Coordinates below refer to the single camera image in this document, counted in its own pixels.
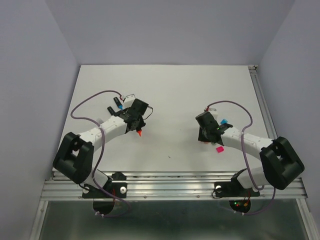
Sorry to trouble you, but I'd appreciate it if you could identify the pink pen cap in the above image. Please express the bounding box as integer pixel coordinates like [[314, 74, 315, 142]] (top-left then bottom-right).
[[216, 146, 225, 153]]

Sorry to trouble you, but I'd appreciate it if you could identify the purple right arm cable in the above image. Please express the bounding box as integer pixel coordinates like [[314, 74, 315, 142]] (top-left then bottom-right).
[[204, 100, 277, 216]]

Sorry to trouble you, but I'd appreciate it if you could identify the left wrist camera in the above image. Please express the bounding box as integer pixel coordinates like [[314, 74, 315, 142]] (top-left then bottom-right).
[[123, 94, 136, 109]]

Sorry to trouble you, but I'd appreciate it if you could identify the pastel orange highlighter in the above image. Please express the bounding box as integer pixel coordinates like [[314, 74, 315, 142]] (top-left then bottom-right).
[[96, 118, 103, 124]]

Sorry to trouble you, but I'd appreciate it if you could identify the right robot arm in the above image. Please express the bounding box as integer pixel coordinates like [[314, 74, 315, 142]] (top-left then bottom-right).
[[195, 111, 305, 195]]

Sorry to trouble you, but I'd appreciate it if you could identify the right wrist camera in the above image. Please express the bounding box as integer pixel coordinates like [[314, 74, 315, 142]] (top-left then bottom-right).
[[205, 108, 218, 121]]

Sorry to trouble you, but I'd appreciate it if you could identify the aluminium rail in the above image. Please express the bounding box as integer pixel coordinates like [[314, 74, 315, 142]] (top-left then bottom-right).
[[248, 65, 278, 139], [41, 171, 307, 202]]

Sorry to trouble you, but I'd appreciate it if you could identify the black highlighter orange cap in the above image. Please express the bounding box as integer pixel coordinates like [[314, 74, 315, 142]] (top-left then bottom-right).
[[136, 128, 142, 137]]

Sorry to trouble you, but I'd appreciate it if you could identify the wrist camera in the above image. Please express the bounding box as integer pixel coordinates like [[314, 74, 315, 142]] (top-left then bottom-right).
[[205, 108, 218, 121], [123, 94, 136, 109]]

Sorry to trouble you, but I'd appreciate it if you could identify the black highlighter purple tip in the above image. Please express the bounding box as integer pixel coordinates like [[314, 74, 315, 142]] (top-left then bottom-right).
[[107, 106, 116, 116]]

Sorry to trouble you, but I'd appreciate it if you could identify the aluminium front rail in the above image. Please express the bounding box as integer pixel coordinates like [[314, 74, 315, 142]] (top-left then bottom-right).
[[41, 171, 307, 202]]

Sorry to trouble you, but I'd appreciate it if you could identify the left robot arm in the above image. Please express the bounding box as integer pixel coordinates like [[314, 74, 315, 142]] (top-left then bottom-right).
[[52, 95, 149, 197]]

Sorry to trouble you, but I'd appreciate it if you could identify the blue pen cap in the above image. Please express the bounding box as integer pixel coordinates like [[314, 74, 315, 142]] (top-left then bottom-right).
[[220, 119, 228, 124]]

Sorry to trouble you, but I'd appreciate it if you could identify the aluminium right side rail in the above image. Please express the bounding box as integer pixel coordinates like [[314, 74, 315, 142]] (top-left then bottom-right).
[[248, 65, 278, 139]]

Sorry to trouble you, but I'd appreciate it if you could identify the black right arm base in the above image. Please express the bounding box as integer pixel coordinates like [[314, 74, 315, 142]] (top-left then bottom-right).
[[213, 181, 260, 198]]

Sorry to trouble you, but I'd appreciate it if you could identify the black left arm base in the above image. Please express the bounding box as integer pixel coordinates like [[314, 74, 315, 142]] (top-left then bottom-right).
[[82, 171, 128, 199]]

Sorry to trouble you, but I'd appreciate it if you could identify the black highlighter blue tip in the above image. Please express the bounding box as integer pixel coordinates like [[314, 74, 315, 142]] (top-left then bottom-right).
[[113, 97, 123, 110]]

